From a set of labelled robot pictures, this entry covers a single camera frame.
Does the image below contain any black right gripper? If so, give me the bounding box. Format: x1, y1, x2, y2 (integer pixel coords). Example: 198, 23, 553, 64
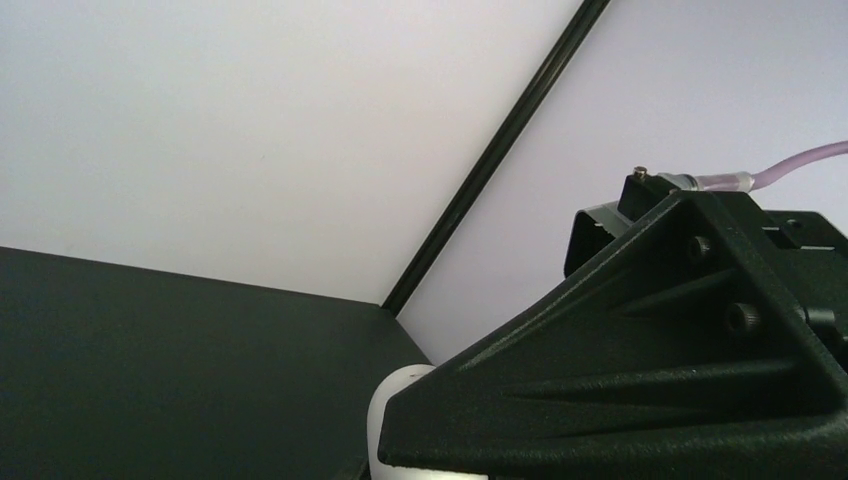
617, 167, 847, 256

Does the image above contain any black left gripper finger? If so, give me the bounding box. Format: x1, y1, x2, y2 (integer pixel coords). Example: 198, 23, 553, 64
378, 192, 847, 479

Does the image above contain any white earbud charging case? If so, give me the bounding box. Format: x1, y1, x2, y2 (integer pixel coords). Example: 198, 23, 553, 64
366, 364, 490, 480

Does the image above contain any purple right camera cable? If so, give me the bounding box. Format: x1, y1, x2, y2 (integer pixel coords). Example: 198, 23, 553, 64
659, 140, 848, 195

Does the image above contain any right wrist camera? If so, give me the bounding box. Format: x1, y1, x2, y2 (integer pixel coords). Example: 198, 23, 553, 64
563, 201, 633, 277

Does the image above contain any black vertical frame post right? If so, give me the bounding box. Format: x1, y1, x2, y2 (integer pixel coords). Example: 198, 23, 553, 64
381, 0, 610, 316

